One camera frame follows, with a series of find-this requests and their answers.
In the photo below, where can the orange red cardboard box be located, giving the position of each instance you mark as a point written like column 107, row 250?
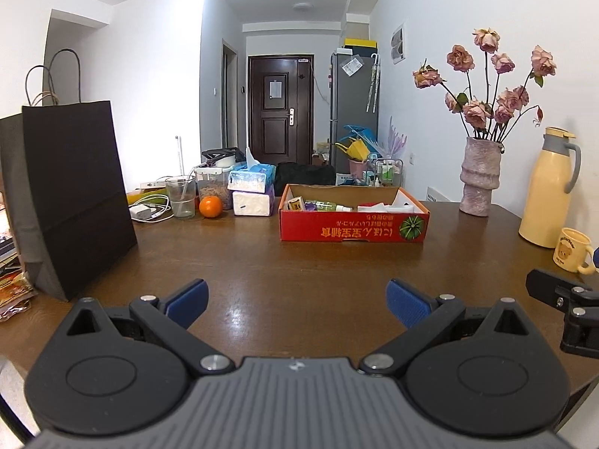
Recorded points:
column 346, row 231

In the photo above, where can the white paper notice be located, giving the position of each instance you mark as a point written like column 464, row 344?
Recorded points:
column 276, row 89

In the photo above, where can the white folded umbrella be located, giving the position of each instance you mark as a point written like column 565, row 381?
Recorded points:
column 373, row 84

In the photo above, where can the metal storage cart with bottles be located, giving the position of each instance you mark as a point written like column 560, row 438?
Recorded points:
column 386, row 170

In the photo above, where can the pink plastic bucket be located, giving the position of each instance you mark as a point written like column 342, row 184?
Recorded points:
column 358, row 168

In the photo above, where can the interior door frame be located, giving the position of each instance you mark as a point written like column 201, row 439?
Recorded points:
column 224, row 103

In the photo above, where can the green translucent bottle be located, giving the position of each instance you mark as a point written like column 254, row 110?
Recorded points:
column 323, row 206

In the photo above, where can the orange fruit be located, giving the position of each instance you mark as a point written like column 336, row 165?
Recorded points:
column 210, row 206

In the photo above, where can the yellow and black flat box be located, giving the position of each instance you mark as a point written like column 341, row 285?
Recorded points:
column 360, row 43

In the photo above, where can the clear drinking glass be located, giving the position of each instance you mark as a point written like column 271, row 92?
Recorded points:
column 180, row 201

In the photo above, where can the dark brown entrance door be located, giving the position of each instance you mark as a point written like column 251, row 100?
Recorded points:
column 276, row 135

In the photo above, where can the bunch of dried pink roses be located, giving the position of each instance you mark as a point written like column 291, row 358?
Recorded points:
column 477, row 112

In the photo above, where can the cream yellow thermos jug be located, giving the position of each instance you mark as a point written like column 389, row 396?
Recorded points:
column 545, row 196

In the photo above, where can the white power strip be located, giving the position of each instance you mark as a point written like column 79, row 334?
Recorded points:
column 152, row 182

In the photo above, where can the clear bag with papers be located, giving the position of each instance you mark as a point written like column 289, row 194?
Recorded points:
column 352, row 67

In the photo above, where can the blue tissue pack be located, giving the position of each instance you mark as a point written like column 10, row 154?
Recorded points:
column 250, row 180

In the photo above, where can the purple white tissue pack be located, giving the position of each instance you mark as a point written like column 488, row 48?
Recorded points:
column 250, row 205

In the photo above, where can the grey refrigerator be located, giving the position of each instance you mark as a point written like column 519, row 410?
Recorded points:
column 355, row 103

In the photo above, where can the purple feather decoration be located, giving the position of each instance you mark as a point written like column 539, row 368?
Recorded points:
column 397, row 140

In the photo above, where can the cream bear mug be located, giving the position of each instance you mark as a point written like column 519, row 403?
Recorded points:
column 568, row 252

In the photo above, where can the black folding chair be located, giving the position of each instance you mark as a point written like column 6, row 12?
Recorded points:
column 304, row 173

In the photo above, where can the black paper bag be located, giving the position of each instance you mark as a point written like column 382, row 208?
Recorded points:
column 70, row 187

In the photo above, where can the dark grey paper bag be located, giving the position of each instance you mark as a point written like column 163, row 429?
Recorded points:
column 10, row 173

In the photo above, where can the pink textured ceramic vase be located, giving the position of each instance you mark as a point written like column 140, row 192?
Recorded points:
column 479, row 182

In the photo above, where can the white blue paper package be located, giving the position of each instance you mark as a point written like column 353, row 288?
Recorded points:
column 346, row 178

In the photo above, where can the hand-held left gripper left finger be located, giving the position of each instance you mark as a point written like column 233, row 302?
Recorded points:
column 189, row 301

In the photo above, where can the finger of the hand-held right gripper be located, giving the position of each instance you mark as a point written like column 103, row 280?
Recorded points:
column 545, row 285

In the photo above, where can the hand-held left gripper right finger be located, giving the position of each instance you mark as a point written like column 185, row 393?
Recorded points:
column 407, row 304

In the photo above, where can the clear plastic food container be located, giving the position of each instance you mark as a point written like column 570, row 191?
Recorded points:
column 210, row 187

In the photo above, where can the small yellow box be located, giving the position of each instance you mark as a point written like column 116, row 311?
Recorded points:
column 295, row 203

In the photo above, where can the colourful snack packets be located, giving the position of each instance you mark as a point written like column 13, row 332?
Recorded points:
column 14, row 290

